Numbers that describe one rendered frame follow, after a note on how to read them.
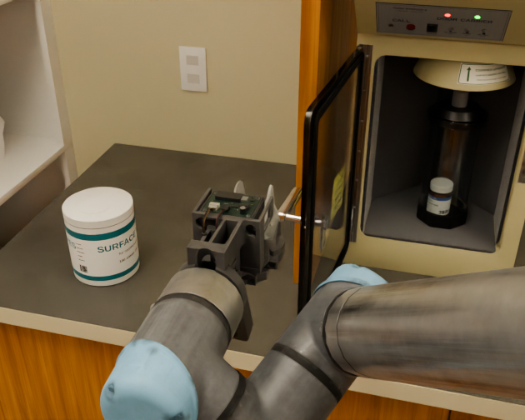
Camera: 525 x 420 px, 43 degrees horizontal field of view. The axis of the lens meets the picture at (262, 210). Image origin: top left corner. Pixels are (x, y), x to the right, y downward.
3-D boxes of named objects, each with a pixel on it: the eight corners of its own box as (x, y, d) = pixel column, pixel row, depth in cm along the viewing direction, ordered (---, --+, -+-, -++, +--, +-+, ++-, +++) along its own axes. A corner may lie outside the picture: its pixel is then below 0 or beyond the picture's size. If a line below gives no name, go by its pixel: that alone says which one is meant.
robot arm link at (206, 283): (232, 365, 60) (148, 349, 62) (247, 332, 64) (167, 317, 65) (230, 299, 56) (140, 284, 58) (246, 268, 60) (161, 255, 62)
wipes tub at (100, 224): (92, 245, 139) (82, 182, 132) (150, 254, 136) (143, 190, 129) (61, 281, 128) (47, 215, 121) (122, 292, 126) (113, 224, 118)
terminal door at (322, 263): (347, 247, 130) (363, 44, 109) (301, 349, 105) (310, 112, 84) (343, 247, 130) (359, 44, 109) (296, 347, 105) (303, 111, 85)
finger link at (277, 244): (292, 222, 75) (273, 267, 68) (292, 234, 76) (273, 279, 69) (252, 217, 76) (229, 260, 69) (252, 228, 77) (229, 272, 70)
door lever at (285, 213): (324, 202, 105) (325, 187, 104) (307, 232, 98) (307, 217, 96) (292, 196, 107) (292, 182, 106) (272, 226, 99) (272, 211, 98)
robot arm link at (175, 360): (150, 476, 53) (71, 406, 51) (197, 377, 62) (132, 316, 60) (215, 443, 48) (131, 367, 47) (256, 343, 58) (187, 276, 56)
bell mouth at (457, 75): (416, 55, 128) (419, 26, 125) (512, 62, 124) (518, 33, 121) (409, 86, 113) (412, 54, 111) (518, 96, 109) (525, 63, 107)
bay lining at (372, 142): (374, 175, 150) (390, 17, 131) (495, 190, 144) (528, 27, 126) (359, 232, 129) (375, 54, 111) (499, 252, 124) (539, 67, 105)
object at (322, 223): (327, 247, 101) (329, 214, 98) (323, 254, 99) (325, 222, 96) (315, 243, 101) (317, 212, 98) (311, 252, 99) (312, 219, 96)
